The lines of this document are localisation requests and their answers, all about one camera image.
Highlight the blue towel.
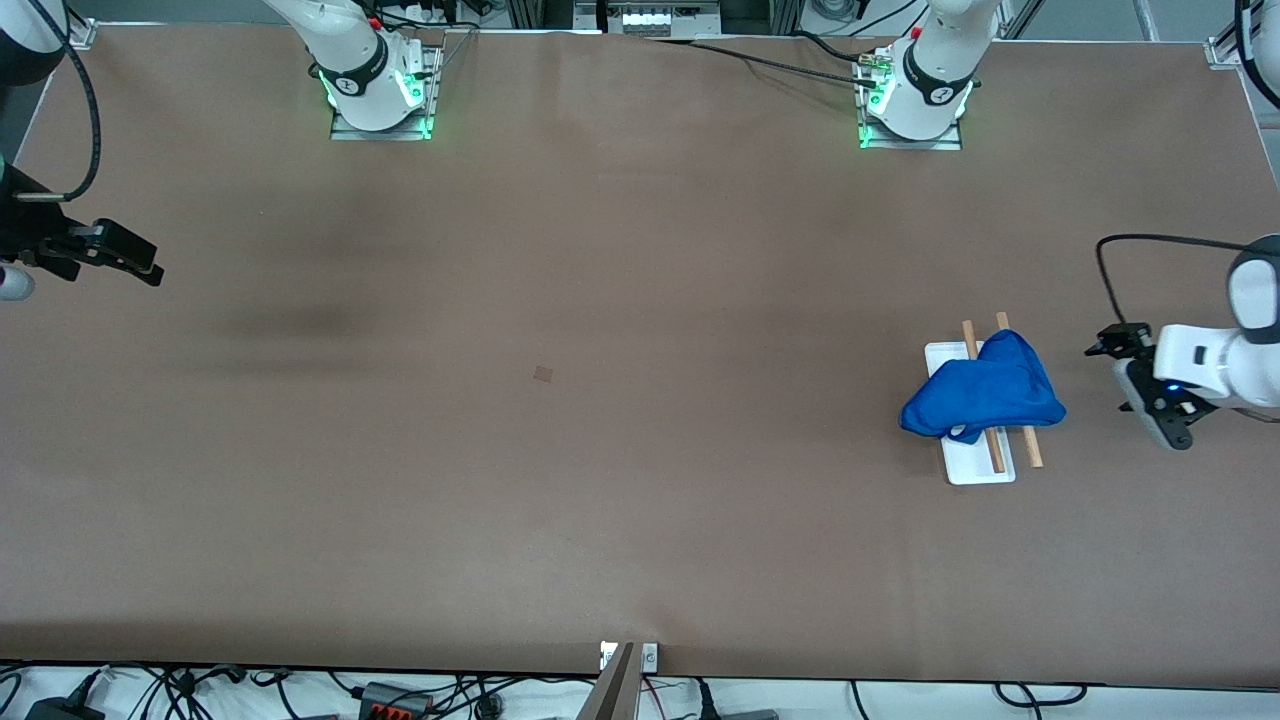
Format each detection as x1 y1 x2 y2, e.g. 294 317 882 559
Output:
899 329 1068 445

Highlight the white rack with wooden bars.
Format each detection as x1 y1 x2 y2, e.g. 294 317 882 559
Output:
924 312 1045 487

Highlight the white power strip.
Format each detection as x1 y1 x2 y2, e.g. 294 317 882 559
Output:
395 0 471 27

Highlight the black power adapter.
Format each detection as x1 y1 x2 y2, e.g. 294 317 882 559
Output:
25 696 107 720

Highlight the black orange power strip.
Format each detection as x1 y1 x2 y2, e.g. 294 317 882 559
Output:
358 681 433 720

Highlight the grey electronics box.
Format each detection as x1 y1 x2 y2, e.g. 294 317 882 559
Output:
573 0 723 39

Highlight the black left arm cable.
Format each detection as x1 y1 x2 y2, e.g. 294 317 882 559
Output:
1096 234 1253 333

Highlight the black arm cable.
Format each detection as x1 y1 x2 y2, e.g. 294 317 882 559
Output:
15 0 102 202
1096 234 1253 333

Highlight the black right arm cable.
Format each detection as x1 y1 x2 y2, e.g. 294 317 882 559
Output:
15 0 102 202

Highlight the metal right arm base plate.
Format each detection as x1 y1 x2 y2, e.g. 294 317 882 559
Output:
330 45 442 142

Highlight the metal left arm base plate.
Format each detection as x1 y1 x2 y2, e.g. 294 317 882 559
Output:
857 48 965 152

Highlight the black looped floor cable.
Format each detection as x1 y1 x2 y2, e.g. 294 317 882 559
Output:
993 682 1089 710

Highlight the black cable on table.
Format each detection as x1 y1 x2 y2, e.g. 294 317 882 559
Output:
648 37 883 87

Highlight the grey brown slanted post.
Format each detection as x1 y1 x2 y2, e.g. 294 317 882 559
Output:
577 642 639 720

